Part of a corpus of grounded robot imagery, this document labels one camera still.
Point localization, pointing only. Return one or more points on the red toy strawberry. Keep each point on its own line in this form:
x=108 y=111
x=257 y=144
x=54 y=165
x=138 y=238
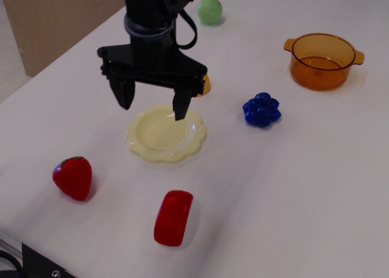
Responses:
x=73 y=176

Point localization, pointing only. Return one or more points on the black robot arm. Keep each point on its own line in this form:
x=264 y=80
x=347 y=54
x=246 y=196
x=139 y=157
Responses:
x=154 y=20

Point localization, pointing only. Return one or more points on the wooden cabinet panel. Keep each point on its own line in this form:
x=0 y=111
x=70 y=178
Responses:
x=45 y=29

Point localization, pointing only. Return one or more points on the green toy ball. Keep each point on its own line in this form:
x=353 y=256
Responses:
x=209 y=11

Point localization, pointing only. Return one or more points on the pale yellow scalloped plate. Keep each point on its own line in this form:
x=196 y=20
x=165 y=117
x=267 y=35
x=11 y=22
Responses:
x=156 y=136

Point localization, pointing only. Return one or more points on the orange transparent toy pot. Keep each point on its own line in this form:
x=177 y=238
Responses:
x=321 y=61

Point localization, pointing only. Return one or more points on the blue toy grape bunch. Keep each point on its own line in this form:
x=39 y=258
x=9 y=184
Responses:
x=262 y=110

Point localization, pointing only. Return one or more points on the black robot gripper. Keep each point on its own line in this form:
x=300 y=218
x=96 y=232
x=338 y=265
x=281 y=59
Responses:
x=158 y=63

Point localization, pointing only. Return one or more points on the yellow toy corn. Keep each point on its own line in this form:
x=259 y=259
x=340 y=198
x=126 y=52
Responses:
x=207 y=86

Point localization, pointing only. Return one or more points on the black metal corner bracket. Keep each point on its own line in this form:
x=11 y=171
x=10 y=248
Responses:
x=36 y=265

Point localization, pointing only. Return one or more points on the aluminium table frame rail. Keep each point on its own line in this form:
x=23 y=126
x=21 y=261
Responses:
x=11 y=246

